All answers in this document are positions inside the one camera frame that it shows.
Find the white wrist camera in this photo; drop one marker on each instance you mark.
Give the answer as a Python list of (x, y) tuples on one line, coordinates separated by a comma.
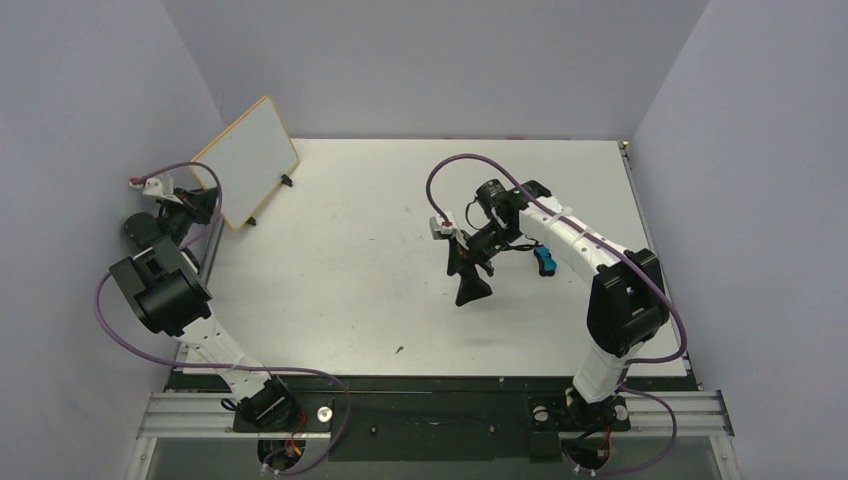
[(445, 227), (159, 187)]

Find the aluminium table edge rail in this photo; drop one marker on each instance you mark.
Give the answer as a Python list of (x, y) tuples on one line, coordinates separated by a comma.
[(624, 152)]

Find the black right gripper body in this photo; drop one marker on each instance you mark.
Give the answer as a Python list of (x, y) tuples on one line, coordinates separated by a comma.
[(468, 255)]

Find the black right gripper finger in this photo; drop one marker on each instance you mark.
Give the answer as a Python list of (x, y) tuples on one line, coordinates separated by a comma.
[(456, 264), (471, 286)]

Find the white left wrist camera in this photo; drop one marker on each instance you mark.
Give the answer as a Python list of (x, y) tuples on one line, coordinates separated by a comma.
[(159, 187)]

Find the metal wire whiteboard stand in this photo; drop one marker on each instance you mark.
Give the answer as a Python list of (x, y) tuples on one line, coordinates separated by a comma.
[(272, 199)]

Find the yellow framed whiteboard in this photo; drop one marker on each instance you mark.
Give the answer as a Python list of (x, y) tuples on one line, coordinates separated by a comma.
[(250, 160)]

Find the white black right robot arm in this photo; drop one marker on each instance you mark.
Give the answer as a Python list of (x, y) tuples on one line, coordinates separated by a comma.
[(625, 307)]

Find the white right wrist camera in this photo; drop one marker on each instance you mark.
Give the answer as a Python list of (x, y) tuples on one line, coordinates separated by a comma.
[(445, 227)]

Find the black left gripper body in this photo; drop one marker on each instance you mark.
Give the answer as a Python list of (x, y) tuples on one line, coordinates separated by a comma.
[(179, 217)]

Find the blue whiteboard eraser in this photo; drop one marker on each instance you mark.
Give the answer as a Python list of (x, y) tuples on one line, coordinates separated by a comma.
[(547, 266)]

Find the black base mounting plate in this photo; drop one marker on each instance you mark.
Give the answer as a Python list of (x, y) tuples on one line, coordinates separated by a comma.
[(385, 418)]

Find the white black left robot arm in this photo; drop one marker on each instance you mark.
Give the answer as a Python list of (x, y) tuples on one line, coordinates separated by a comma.
[(164, 290)]

